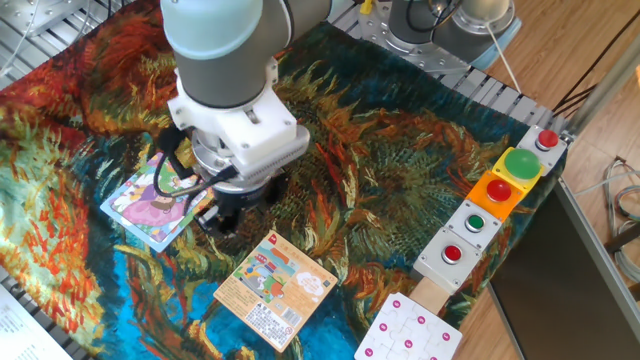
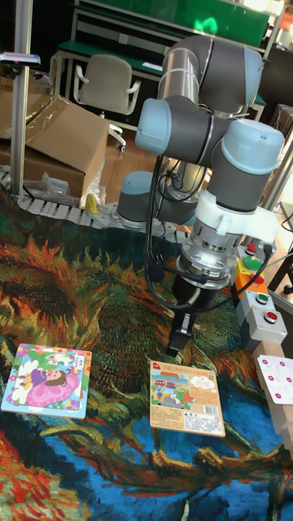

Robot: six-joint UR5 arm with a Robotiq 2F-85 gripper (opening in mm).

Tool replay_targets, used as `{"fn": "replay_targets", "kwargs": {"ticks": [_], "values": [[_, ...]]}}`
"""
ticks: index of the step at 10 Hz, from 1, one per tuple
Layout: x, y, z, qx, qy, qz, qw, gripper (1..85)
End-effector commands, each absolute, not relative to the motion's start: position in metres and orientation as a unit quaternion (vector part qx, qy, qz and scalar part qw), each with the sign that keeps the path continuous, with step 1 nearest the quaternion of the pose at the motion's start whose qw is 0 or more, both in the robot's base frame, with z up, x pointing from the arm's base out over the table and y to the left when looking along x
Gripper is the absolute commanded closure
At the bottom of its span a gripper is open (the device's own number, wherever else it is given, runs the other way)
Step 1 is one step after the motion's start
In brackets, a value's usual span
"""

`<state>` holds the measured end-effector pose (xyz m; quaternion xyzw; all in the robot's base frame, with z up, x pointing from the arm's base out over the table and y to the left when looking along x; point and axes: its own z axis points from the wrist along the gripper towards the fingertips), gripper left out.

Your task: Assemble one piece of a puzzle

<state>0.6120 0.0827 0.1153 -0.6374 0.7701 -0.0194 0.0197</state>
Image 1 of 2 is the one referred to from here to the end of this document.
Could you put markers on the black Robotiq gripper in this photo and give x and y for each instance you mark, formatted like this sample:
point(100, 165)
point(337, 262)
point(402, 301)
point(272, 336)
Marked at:
point(245, 197)

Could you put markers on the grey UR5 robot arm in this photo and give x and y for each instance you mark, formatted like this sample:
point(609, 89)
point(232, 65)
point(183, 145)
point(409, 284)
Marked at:
point(225, 65)

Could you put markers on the princess picture puzzle board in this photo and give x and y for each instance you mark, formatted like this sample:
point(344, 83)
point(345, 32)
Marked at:
point(145, 215)

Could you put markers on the orange puzzle backing board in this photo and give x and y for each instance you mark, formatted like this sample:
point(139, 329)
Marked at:
point(295, 305)

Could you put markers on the white puzzle with pink dots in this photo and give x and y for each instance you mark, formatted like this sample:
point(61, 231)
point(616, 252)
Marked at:
point(405, 330)

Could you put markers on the sunflower painting tablecloth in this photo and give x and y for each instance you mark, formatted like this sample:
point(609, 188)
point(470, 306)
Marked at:
point(400, 165)

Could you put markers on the grey box red button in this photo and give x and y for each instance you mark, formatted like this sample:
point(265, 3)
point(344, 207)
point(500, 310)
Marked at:
point(547, 139)
point(435, 267)

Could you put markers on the light wooden block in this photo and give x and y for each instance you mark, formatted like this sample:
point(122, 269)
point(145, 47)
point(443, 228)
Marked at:
point(430, 295)

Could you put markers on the white printed paper sheet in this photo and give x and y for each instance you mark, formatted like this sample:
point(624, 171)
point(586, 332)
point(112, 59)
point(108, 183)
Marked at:
point(25, 330)

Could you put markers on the silver base mounting plate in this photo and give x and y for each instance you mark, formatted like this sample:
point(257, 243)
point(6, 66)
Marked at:
point(377, 35)

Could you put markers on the grey box green button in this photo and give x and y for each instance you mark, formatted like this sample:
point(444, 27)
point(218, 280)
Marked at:
point(475, 222)

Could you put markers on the small yellow object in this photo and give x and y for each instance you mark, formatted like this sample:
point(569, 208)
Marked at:
point(366, 7)

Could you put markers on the silver metal plate with screws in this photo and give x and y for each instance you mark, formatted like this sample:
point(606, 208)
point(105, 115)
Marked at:
point(45, 15)

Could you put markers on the orange box red button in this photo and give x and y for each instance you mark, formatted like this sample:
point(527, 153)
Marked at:
point(498, 191)

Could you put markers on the yellow box green mushroom button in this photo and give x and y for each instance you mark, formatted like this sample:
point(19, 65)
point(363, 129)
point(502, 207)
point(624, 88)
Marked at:
point(521, 164)

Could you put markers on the aluminium profile beam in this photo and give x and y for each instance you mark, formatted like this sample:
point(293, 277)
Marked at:
point(600, 90)

